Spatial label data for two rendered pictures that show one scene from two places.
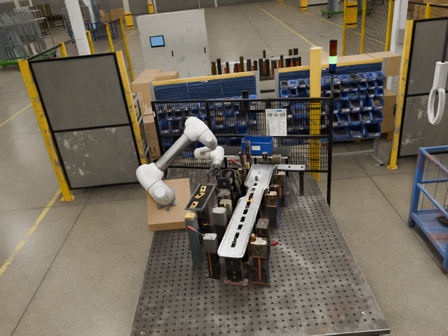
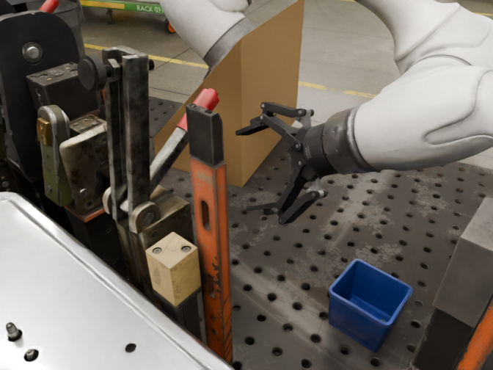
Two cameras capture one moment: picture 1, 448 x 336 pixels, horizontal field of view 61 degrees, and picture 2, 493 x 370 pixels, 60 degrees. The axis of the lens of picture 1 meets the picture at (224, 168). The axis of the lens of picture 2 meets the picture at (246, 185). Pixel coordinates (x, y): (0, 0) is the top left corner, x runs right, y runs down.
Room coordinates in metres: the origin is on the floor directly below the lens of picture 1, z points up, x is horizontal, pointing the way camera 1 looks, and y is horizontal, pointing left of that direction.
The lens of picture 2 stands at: (3.41, -0.45, 1.34)
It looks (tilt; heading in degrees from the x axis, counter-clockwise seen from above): 36 degrees down; 113
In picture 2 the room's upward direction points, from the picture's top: straight up
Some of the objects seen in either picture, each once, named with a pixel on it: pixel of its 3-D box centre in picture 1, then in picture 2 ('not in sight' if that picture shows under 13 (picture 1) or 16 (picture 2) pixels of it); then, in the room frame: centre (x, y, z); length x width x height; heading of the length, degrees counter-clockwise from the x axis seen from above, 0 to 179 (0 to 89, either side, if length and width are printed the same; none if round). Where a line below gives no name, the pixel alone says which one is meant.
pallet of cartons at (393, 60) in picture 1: (351, 96); not in sight; (6.09, -2.24, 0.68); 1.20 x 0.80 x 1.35; 90
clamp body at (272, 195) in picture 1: (272, 210); not in sight; (2.69, -0.37, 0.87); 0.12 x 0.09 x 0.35; 73
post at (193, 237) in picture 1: (194, 241); not in sight; (2.32, 0.28, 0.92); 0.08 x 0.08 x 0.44; 73
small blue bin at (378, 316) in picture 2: not in sight; (366, 306); (3.42, 0.05, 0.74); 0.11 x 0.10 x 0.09; 163
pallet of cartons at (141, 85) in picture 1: (162, 99); not in sight; (7.68, 1.12, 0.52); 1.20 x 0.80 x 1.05; 175
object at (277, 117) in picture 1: (276, 122); not in sight; (3.63, -0.58, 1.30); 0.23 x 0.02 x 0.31; 73
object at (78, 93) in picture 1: (92, 131); not in sight; (4.85, 1.70, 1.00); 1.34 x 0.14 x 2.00; 88
